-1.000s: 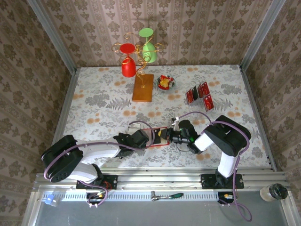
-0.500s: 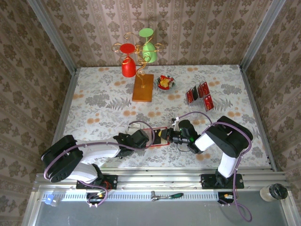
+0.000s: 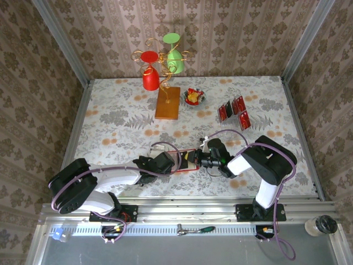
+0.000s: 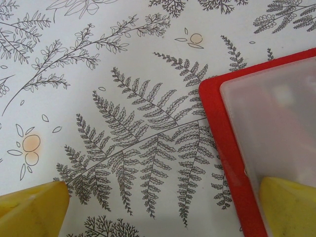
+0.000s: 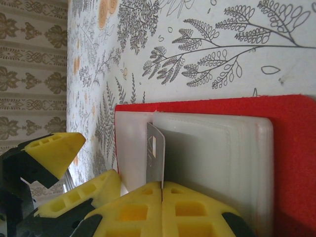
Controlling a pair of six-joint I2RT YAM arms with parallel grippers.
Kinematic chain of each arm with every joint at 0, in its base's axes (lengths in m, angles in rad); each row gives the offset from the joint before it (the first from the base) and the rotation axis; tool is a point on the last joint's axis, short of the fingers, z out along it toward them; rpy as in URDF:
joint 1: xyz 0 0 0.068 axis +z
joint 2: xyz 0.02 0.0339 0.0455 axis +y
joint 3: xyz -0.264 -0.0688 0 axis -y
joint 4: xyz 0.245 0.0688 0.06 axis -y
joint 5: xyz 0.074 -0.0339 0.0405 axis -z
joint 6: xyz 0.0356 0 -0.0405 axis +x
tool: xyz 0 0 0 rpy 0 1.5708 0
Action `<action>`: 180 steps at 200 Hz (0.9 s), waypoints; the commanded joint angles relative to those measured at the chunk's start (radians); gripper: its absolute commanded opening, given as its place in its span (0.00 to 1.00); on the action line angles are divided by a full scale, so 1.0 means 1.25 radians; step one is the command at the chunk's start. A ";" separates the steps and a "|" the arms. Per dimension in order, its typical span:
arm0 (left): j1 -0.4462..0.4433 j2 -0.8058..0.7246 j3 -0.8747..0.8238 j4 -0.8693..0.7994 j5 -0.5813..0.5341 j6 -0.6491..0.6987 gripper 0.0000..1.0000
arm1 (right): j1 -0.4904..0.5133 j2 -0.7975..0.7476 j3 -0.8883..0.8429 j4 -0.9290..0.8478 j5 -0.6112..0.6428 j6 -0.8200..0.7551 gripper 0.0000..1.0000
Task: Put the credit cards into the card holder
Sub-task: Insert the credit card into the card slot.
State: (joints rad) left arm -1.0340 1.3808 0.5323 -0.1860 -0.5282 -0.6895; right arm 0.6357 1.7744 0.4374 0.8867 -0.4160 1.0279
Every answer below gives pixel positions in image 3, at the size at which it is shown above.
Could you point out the yellow candy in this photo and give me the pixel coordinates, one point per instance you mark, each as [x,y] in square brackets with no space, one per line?
[194,97]

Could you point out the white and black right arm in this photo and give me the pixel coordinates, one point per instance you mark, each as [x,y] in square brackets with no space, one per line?
[270,160]

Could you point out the red candy wrapper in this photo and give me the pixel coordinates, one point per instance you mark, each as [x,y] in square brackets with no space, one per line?
[193,103]
[193,91]

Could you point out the aluminium corner post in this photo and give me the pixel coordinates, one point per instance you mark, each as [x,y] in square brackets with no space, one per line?
[306,38]
[63,44]

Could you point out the aluminium frame beam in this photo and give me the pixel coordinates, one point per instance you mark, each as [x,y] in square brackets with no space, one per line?
[187,209]

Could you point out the red cards group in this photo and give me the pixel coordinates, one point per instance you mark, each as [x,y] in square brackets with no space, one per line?
[234,124]

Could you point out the floral patterned tablecloth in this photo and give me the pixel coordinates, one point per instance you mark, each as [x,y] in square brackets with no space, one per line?
[124,105]

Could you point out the red wine glass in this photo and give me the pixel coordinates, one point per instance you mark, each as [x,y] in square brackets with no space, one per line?
[150,81]

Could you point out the blue and white connector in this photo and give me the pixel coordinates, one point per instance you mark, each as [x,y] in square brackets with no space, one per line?
[59,234]

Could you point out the black power connector bracket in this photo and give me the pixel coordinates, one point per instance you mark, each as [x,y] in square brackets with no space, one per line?
[109,230]
[260,230]

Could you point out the green wine glass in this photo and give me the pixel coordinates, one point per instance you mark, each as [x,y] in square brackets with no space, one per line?
[175,59]

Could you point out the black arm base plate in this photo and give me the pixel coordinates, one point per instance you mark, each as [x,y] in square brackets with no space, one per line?
[132,213]
[242,214]

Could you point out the aluminium table side rail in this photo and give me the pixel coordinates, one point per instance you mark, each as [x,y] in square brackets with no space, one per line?
[296,121]
[80,116]

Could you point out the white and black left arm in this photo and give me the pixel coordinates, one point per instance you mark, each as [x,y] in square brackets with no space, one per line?
[115,178]

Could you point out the clear glass candy bowl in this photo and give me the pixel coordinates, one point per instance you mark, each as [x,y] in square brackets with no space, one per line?
[204,97]

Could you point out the red card holder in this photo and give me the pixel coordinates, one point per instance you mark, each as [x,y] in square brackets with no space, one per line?
[179,169]

